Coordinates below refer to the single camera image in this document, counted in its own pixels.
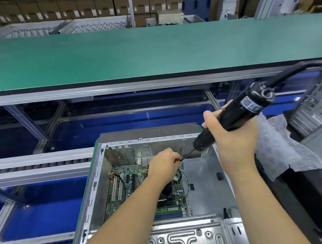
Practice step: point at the person's right hand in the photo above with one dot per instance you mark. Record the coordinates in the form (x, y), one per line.
(238, 142)

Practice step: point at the person's left hand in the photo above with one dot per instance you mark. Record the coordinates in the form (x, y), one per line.
(163, 167)

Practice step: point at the metal heatsink cooler fan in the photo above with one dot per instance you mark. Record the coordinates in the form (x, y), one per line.
(169, 189)

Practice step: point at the black electric screwdriver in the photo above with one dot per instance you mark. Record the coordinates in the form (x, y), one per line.
(238, 111)

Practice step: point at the green motherboard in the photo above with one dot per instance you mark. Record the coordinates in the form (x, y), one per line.
(124, 184)

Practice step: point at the black and silver computer case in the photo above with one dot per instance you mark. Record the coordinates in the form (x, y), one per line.
(211, 189)

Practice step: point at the person's right forearm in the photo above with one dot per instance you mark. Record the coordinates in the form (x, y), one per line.
(268, 212)

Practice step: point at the person's left forearm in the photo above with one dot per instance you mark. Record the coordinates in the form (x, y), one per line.
(119, 229)

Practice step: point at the grey computer tower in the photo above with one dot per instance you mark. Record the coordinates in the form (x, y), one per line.
(318, 105)

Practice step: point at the white bubble wrap bag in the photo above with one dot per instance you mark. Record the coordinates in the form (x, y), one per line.
(283, 150)

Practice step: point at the green conveyor belt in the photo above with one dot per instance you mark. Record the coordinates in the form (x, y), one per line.
(144, 49)

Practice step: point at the stack of cardboard boxes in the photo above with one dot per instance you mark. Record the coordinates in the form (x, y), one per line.
(74, 5)

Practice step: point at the aluminium roller conveyor rail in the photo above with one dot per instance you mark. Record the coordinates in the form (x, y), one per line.
(36, 166)

